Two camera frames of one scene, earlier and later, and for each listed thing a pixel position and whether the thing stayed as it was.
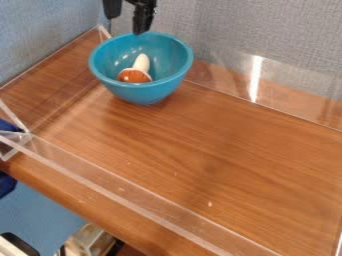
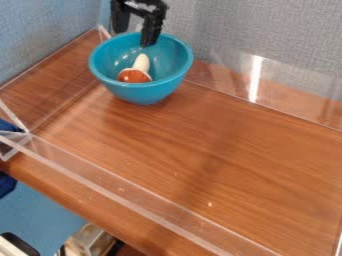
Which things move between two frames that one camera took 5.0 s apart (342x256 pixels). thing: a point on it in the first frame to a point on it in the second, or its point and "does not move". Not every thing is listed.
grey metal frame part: [89, 241] does not move
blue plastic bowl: [114, 56] does not move
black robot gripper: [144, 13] to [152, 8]
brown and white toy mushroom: [137, 73] does not move
